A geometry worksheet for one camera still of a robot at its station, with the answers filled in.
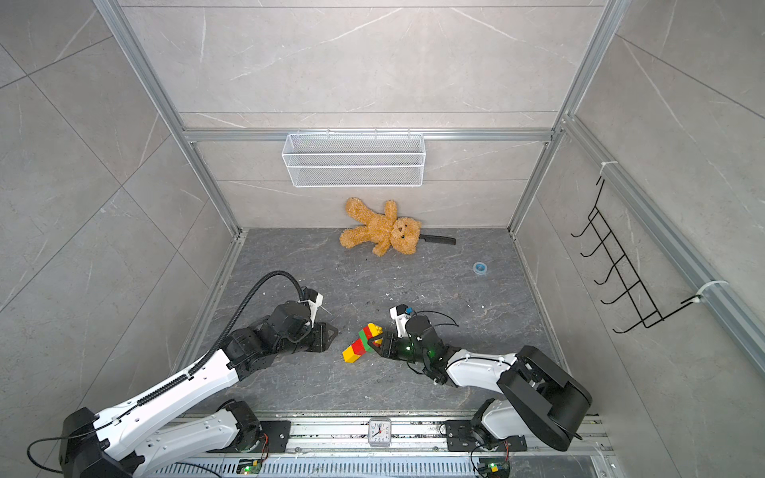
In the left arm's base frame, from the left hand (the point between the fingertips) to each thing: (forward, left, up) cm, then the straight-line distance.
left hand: (338, 328), depth 76 cm
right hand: (-1, -9, -8) cm, 12 cm away
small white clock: (-22, -10, -14) cm, 28 cm away
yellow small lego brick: (-3, -2, -12) cm, 13 cm away
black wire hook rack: (-2, -69, +15) cm, 70 cm away
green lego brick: (-1, -7, -8) cm, 10 cm away
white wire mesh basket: (+56, -3, +14) cm, 58 cm away
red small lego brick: (-2, -5, -10) cm, 11 cm away
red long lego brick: (+1, -7, -7) cm, 10 cm away
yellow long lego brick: (+1, -9, -6) cm, 11 cm away
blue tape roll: (+29, -48, -15) cm, 58 cm away
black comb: (+47, -35, -18) cm, 61 cm away
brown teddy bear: (+43, -13, -9) cm, 46 cm away
